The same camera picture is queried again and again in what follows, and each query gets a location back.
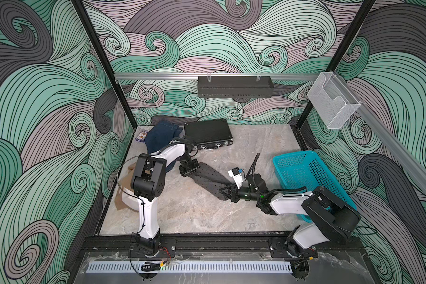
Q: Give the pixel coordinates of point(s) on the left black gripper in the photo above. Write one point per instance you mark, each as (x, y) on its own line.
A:
(183, 173)

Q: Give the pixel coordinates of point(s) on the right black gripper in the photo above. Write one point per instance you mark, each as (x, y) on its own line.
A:
(234, 193)

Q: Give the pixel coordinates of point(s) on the grey polka dot skirt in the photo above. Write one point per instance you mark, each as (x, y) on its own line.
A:
(211, 180)

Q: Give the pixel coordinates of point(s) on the dark blue denim skirt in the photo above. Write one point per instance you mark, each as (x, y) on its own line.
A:
(161, 135)

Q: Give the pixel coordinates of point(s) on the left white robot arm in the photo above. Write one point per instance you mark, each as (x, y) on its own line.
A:
(148, 182)

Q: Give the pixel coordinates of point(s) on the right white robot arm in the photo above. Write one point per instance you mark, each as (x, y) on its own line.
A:
(332, 218)

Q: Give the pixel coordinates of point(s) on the black hard case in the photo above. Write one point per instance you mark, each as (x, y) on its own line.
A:
(211, 134)

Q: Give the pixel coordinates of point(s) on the purple card box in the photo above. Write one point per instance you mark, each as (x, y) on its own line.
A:
(141, 136)

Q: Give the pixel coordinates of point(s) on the tan brown skirt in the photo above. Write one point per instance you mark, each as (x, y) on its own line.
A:
(125, 198)

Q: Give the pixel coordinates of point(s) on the teal plastic basket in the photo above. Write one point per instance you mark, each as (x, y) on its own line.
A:
(305, 171)

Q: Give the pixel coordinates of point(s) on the grey perforated wall shelf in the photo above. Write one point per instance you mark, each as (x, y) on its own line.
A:
(235, 87)

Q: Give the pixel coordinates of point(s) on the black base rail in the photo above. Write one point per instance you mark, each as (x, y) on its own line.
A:
(178, 244)

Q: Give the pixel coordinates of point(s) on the black right corner post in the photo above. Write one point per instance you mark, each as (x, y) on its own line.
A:
(350, 35)

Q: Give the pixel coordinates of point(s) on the black corner post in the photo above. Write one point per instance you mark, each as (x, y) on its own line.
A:
(350, 35)
(96, 44)

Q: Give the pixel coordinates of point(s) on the aluminium back rail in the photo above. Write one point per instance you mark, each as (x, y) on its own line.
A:
(195, 76)

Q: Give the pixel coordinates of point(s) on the clear mesh wall holder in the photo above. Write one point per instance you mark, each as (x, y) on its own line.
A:
(333, 100)

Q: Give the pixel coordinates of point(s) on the black left corner post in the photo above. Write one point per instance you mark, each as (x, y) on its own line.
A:
(96, 44)

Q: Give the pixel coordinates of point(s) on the white slotted cable duct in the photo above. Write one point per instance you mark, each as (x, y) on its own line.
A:
(195, 266)

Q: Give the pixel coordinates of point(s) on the aluminium side rail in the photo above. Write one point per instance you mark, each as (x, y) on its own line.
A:
(397, 116)

